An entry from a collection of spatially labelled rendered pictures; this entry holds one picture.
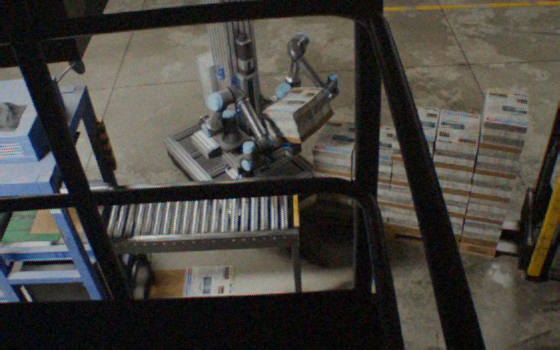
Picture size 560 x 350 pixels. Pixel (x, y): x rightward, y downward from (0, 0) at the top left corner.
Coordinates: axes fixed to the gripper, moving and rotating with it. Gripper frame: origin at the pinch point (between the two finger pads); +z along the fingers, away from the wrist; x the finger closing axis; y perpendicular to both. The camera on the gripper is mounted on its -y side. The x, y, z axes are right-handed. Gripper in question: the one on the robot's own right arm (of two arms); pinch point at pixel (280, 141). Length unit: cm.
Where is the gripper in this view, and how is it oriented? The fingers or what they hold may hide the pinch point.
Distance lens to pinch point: 427.3
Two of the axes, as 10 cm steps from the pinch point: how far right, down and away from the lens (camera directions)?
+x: -6.9, -0.9, 7.2
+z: 6.4, -5.4, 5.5
